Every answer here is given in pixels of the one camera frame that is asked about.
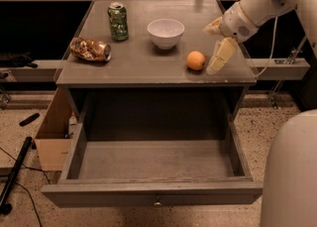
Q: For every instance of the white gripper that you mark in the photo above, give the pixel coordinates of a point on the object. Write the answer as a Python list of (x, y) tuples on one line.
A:
[(235, 23)]

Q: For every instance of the orange fruit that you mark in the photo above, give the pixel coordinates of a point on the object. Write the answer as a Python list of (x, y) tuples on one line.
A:
[(195, 60)]

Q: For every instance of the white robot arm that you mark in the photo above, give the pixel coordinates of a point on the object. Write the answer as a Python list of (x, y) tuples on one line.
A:
[(290, 178)]

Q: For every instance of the open grey top drawer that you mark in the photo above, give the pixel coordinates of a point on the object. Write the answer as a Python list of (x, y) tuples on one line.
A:
[(154, 148)]

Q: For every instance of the white ceramic bowl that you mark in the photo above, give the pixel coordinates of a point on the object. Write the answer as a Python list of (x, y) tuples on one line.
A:
[(165, 33)]

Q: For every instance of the grey wooden cabinet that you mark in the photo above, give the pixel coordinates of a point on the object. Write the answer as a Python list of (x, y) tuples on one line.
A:
[(138, 62)]

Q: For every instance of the green crushed soda can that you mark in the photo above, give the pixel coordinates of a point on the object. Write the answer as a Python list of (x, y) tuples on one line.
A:
[(118, 21)]

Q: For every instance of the brown crushed can lying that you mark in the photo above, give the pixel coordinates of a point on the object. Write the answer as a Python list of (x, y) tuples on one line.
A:
[(90, 50)]

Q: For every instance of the cardboard box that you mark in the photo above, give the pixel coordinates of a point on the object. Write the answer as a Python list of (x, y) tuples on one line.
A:
[(53, 139)]

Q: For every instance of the small black bar on floor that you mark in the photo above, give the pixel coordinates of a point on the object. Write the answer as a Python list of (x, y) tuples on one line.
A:
[(29, 120)]

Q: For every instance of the black bag on ledge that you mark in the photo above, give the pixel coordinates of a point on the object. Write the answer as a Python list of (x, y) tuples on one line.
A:
[(17, 60)]

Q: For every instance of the black pole on floor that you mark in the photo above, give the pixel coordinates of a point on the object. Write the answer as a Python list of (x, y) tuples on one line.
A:
[(5, 207)]

